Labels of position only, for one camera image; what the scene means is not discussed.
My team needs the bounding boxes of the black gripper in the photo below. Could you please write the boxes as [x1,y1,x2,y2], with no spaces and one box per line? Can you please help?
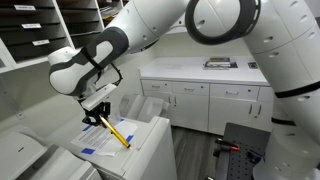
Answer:
[81,101,112,128]

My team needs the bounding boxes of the yellow marker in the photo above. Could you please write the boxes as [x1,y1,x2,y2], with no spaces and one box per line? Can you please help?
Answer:
[98,114,132,150]

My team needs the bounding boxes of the printed white paper sheet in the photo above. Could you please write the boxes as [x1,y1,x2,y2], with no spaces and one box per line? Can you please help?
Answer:
[70,118,139,158]

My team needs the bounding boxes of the white printer machine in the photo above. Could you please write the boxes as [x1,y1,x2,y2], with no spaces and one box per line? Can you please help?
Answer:
[0,124,103,180]

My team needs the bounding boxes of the white shelf label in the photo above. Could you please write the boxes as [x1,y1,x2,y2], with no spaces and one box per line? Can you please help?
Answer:
[20,22,43,30]
[31,39,51,47]
[13,4,37,12]

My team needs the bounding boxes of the white mail sorter shelf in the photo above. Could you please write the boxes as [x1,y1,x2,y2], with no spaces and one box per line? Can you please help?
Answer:
[0,0,129,75]

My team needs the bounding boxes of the white counter cabinet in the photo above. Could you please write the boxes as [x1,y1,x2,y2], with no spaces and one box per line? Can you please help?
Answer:
[137,55,275,136]

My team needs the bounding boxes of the paper stack in sorter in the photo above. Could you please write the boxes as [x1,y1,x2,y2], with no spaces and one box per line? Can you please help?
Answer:
[99,4,123,20]

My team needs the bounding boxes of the red and black clamp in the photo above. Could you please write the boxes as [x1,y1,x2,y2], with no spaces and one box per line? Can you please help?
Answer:
[214,137,241,153]

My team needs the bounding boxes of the stack of dark books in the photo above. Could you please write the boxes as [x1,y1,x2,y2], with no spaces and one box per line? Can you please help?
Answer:
[202,56,239,71]

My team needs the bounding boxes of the black perforated table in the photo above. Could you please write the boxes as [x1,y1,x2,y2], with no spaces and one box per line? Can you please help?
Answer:
[212,122,272,180]

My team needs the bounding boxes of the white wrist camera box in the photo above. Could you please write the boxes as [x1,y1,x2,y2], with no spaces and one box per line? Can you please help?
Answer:
[80,82,118,112]

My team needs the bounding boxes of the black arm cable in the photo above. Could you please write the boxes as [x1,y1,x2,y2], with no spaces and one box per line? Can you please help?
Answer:
[94,61,124,88]

